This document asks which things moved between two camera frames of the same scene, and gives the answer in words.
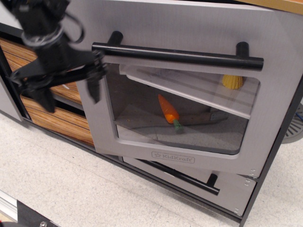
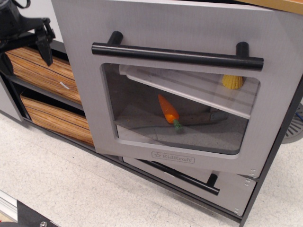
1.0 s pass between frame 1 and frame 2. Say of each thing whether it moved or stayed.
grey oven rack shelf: stayed
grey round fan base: stayed
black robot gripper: moved
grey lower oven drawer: stayed
